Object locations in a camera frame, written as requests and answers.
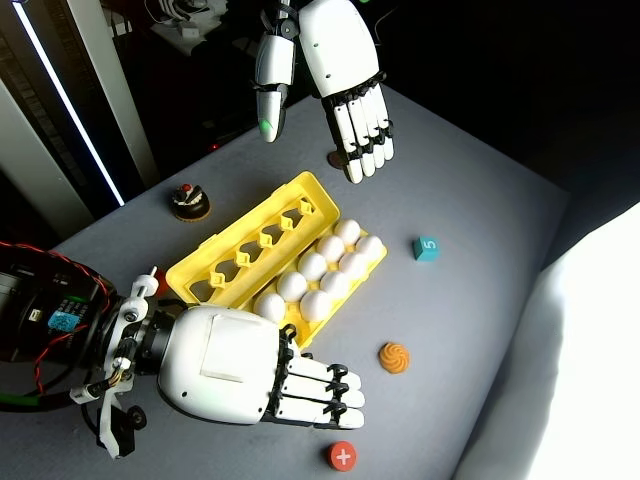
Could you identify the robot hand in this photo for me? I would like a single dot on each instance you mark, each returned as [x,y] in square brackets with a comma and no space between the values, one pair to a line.
[215,365]
[340,45]

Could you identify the yellow plastic egg carton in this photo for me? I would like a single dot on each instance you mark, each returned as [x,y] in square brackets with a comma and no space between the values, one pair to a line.
[300,192]

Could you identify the red half-cylinder block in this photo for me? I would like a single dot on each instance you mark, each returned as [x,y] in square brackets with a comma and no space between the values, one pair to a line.
[162,285]

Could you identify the round chocolate toy cookie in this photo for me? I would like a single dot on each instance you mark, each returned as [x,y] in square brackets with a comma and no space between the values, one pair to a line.
[336,160]

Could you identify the red cylinder with white cross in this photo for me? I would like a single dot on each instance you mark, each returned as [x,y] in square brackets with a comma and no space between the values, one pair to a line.
[343,456]

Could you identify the chocolate toy cake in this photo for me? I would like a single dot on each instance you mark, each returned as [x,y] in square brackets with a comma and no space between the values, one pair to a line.
[190,204]

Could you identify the grey table cloth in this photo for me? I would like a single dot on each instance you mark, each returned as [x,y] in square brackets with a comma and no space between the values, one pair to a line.
[450,175]

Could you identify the orange swirl toy cookie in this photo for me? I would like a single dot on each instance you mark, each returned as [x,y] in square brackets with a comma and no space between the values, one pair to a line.
[394,357]

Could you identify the teal cube with number five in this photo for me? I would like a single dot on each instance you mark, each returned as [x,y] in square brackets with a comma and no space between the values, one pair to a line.
[426,248]

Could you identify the white slanted panel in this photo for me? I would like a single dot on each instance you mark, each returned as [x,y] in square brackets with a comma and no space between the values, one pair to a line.
[30,165]

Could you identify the white LED light bar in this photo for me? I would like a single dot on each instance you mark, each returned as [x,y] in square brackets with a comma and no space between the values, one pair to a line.
[67,100]

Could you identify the white backdrop sheet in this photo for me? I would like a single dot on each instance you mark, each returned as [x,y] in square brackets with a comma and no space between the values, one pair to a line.
[575,350]

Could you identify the white upright post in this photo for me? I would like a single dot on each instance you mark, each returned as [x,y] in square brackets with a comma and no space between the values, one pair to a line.
[117,100]

